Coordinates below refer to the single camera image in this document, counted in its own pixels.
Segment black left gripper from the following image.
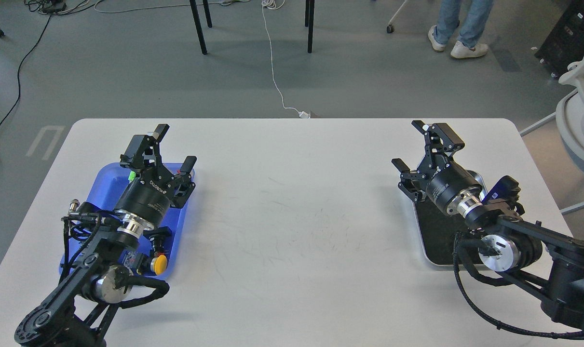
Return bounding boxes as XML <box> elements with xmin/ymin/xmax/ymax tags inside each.
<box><xmin>114</xmin><ymin>124</ymin><xmax>197</xmax><ymax>231</ymax></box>

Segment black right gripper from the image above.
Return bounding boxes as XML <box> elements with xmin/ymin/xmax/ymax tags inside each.
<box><xmin>392</xmin><ymin>120</ymin><xmax>482</xmax><ymax>216</ymax></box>

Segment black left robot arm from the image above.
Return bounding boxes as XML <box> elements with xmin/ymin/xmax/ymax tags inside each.
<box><xmin>14</xmin><ymin>124</ymin><xmax>197</xmax><ymax>347</ymax></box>

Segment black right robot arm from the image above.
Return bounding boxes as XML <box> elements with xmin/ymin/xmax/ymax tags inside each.
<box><xmin>392</xmin><ymin>120</ymin><xmax>584</xmax><ymax>340</ymax></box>

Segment black industrial part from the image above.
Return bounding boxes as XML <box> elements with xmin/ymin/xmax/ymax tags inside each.
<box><xmin>144</xmin><ymin>226</ymin><xmax>171</xmax><ymax>255</ymax></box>

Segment blue plastic tray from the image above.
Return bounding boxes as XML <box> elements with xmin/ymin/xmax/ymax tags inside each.
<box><xmin>87</xmin><ymin>164</ymin><xmax>187</xmax><ymax>280</ymax></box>

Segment metal tray with black mat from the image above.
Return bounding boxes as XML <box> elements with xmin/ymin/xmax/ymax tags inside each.
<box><xmin>414</xmin><ymin>171</ymin><xmax>483</xmax><ymax>267</ymax></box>

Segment yellow push button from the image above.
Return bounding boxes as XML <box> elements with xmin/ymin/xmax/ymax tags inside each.
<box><xmin>147</xmin><ymin>254</ymin><xmax>168</xmax><ymax>275</ymax></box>

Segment white chair caster leg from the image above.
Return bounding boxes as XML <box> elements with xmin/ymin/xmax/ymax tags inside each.
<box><xmin>386</xmin><ymin>0</ymin><xmax>408</xmax><ymax>34</ymax></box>

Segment person legs in jeans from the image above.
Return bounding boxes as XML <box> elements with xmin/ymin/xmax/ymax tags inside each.
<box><xmin>428</xmin><ymin>0</ymin><xmax>494</xmax><ymax>59</ymax></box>

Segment white office chair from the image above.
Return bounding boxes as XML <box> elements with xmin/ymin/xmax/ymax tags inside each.
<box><xmin>519</xmin><ymin>60</ymin><xmax>584</xmax><ymax>216</ymax></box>

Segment black table leg left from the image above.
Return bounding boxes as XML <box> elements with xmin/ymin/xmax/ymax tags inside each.
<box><xmin>190</xmin><ymin>0</ymin><xmax>213</xmax><ymax>55</ymax></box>

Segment black table leg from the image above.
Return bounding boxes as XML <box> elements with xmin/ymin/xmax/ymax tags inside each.
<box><xmin>190</xmin><ymin>0</ymin><xmax>213</xmax><ymax>55</ymax></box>
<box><xmin>304</xmin><ymin>0</ymin><xmax>315</xmax><ymax>53</ymax></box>

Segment black table leg right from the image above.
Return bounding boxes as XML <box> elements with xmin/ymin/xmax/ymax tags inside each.
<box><xmin>304</xmin><ymin>0</ymin><xmax>315</xmax><ymax>53</ymax></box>

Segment black equipment case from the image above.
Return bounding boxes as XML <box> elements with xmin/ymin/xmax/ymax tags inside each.
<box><xmin>535</xmin><ymin>0</ymin><xmax>584</xmax><ymax>78</ymax></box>

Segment blue switch block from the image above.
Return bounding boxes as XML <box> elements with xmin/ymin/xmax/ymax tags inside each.
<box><xmin>122</xmin><ymin>251</ymin><xmax>146</xmax><ymax>274</ymax></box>

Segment black floor cable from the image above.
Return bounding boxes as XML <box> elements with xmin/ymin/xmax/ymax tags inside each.
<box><xmin>0</xmin><ymin>10</ymin><xmax>56</xmax><ymax>183</ymax></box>

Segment white floor cable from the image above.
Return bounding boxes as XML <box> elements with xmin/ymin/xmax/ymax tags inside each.
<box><xmin>261</xmin><ymin>0</ymin><xmax>312</xmax><ymax>119</ymax></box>

